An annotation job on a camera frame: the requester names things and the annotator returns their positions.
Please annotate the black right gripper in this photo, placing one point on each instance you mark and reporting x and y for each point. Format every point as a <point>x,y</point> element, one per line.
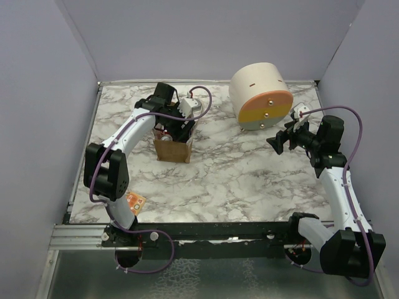
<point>278,141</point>

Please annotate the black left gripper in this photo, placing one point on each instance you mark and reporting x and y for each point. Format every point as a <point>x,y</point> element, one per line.
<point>179,133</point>

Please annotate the red Coke can front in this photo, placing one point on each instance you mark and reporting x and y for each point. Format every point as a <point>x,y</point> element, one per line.
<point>166,138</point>

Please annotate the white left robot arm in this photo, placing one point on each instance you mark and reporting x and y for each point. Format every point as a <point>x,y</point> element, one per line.
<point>106,171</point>

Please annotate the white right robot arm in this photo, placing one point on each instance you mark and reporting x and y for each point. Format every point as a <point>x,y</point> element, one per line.
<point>351,249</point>

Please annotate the cream three-drawer round cabinet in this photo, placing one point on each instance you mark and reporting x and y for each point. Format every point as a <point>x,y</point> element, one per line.
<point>260,96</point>

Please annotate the orange snack packet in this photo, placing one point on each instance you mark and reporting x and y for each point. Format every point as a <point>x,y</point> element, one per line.
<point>135,202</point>

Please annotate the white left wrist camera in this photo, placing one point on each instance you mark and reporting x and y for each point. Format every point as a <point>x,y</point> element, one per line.
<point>188,106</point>

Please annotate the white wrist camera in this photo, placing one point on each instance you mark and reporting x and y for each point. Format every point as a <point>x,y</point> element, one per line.
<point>299,116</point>
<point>188,106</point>

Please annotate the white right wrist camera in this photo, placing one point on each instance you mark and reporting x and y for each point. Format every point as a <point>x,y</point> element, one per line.
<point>299,116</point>

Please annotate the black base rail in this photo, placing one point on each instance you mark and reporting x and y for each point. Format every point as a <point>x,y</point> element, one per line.
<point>205,240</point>

